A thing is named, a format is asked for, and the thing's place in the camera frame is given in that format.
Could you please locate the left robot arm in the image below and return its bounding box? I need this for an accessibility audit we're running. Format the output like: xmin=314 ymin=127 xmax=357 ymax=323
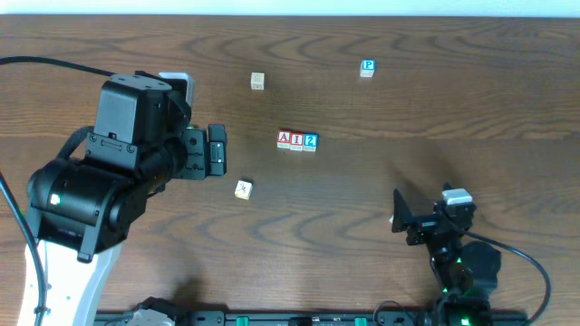
xmin=19 ymin=72 xmax=227 ymax=325

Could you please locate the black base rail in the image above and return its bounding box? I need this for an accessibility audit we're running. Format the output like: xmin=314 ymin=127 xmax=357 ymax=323
xmin=94 ymin=309 xmax=530 ymax=326

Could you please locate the blue number 2 block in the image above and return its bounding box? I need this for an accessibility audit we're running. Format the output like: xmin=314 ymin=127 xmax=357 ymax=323
xmin=303 ymin=133 xmax=318 ymax=152

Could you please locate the wooden block with drawing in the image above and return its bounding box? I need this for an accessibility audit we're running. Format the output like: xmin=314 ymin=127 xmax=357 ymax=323
xmin=235 ymin=180 xmax=253 ymax=200

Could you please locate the plain wooden block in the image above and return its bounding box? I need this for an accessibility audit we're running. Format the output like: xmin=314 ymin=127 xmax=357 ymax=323
xmin=250 ymin=72 xmax=266 ymax=91

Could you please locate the red letter I block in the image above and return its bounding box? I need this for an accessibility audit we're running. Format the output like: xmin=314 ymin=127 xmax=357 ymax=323
xmin=289 ymin=132 xmax=305 ymax=151

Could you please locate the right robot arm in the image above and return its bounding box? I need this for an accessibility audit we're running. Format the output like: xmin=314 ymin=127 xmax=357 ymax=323
xmin=391 ymin=183 xmax=501 ymax=325

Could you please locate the blue letter P block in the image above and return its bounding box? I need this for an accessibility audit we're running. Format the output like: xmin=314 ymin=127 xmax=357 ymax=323
xmin=360 ymin=59 xmax=376 ymax=78

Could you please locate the red letter A block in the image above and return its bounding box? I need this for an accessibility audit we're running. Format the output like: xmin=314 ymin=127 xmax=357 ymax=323
xmin=276 ymin=130 xmax=292 ymax=149

